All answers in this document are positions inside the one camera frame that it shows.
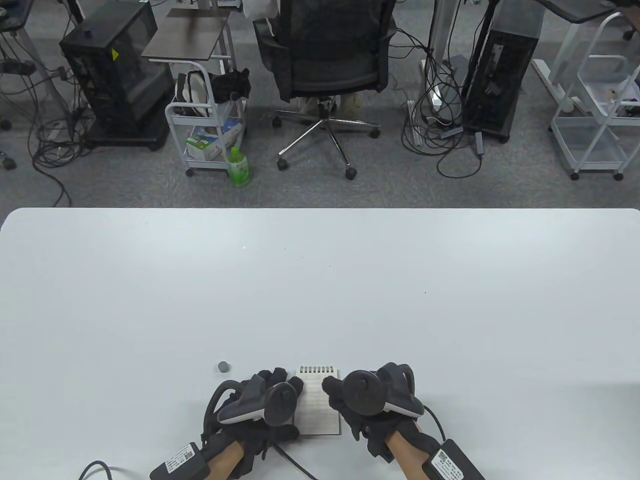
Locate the dark brown side table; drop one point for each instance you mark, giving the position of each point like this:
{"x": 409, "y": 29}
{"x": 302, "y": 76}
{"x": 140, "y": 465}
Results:
{"x": 187, "y": 35}

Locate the small spiral notepad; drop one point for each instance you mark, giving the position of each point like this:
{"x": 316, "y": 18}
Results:
{"x": 320, "y": 415}

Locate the person's left forearm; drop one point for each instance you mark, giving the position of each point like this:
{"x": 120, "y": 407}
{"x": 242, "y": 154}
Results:
{"x": 225, "y": 462}

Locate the black grey computer tower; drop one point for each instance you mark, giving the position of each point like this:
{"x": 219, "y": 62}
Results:
{"x": 500, "y": 75}

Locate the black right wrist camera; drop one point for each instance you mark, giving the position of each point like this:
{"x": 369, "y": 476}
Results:
{"x": 452, "y": 462}

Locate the person's left fingers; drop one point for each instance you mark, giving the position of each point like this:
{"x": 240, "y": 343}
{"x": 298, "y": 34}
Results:
{"x": 295, "y": 386}

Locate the black grey right glove controller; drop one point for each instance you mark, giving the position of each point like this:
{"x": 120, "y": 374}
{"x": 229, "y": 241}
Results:
{"x": 370, "y": 392}

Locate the green drink bottle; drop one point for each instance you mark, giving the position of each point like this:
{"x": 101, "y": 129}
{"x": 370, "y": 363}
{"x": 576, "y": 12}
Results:
{"x": 239, "y": 167}

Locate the person's left hand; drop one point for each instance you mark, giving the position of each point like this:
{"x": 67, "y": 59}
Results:
{"x": 250, "y": 441}

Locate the black mesh office chair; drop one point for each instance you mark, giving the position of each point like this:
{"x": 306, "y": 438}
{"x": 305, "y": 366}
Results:
{"x": 330, "y": 45}

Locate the black grey glove controller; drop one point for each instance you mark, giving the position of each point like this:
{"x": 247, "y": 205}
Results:
{"x": 272, "y": 402}
{"x": 370, "y": 392}

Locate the person's right forearm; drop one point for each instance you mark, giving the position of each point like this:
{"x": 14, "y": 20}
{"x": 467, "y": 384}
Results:
{"x": 407, "y": 457}

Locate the black glass computer tower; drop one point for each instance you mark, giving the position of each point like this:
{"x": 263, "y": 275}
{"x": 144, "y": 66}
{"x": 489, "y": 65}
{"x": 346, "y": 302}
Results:
{"x": 117, "y": 75}

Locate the white and black bag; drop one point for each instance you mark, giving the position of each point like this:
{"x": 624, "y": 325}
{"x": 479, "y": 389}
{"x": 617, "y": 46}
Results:
{"x": 192, "y": 95}

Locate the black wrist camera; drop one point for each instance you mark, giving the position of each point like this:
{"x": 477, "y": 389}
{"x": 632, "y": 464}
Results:
{"x": 452, "y": 462}
{"x": 181, "y": 462}

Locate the white rolling cart with bags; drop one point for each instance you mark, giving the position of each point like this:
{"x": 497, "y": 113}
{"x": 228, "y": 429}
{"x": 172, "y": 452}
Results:
{"x": 175, "y": 112}

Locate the white and green box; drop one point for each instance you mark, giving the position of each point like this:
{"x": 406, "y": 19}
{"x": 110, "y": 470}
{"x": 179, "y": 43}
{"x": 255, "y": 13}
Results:
{"x": 210, "y": 142}

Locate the dark desk top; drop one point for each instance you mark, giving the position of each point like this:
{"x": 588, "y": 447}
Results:
{"x": 575, "y": 9}

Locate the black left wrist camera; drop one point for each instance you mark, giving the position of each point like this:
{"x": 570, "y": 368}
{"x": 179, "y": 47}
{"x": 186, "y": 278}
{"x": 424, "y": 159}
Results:
{"x": 181, "y": 462}

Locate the white desk leg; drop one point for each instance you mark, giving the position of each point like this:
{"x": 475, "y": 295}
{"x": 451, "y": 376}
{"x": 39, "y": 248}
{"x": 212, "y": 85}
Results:
{"x": 552, "y": 82}

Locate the black grey left glove controller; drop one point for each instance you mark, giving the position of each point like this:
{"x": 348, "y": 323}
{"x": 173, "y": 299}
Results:
{"x": 272, "y": 402}

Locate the person's right fingers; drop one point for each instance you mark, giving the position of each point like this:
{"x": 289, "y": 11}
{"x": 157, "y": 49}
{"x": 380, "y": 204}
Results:
{"x": 332, "y": 389}

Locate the grey power adapter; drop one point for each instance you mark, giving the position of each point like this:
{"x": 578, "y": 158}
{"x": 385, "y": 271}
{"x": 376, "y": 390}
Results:
{"x": 479, "y": 142}

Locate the empty white rolling cart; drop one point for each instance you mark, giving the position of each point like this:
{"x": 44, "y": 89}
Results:
{"x": 595, "y": 135}

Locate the white power strip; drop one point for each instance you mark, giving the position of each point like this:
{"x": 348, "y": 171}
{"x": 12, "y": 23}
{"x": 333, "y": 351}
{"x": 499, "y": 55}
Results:
{"x": 414, "y": 122}

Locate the person's right hand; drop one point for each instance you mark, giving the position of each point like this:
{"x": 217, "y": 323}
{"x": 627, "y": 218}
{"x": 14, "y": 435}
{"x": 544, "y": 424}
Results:
{"x": 381, "y": 436}

